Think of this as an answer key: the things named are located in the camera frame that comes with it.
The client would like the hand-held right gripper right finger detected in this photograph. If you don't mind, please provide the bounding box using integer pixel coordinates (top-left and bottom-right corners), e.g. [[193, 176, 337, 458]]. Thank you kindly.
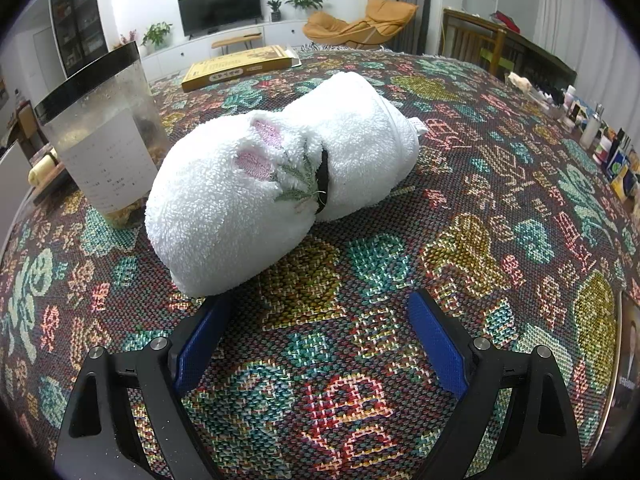
[[407, 287, 586, 480]]

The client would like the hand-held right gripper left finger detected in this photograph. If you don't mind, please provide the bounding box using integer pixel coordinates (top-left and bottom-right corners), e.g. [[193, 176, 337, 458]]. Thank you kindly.
[[54, 294, 233, 480]]

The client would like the white bunny towel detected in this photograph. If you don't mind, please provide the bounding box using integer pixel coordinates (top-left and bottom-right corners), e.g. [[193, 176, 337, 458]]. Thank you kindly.
[[145, 71, 428, 297]]

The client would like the clear jar with black lid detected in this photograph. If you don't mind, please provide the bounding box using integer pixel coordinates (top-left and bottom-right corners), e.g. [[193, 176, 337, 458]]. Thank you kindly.
[[34, 41, 168, 228]]

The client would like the pale yellow roll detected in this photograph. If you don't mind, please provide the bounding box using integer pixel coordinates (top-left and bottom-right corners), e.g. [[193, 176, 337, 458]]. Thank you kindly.
[[27, 155, 63, 188]]

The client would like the row of small bottles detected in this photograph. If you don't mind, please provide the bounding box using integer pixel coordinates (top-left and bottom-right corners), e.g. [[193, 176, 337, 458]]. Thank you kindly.
[[505, 72, 640, 201]]

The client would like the yellow flat box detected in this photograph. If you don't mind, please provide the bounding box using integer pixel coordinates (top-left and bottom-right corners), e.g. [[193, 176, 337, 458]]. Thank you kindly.
[[181, 45, 301, 92]]

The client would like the wooden dining chair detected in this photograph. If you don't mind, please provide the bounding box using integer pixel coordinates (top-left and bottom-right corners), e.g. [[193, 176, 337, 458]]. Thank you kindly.
[[7, 100, 51, 161]]

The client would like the white television console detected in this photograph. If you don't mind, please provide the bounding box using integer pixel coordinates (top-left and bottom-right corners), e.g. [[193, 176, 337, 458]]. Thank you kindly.
[[142, 19, 311, 81]]

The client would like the wooden low bench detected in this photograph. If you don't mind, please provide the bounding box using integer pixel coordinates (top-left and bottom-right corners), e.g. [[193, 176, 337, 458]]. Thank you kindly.
[[211, 32, 263, 53]]

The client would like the bushy green potted plant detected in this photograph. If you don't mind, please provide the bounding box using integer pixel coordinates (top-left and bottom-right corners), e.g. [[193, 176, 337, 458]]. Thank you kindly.
[[141, 21, 173, 48]]

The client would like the orange lounge chair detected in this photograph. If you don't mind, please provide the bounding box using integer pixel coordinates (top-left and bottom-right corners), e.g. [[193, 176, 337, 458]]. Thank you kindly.
[[303, 0, 418, 50]]

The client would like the black flat television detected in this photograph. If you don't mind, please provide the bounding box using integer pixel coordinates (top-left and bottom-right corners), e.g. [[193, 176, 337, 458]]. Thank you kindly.
[[178, 0, 263, 38]]

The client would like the grey curtain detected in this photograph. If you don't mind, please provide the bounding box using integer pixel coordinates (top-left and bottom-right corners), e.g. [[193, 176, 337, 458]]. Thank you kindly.
[[397, 0, 432, 53]]

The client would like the black glass display cabinet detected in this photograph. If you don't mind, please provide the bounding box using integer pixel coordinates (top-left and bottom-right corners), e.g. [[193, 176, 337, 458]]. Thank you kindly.
[[49, 0, 108, 78]]

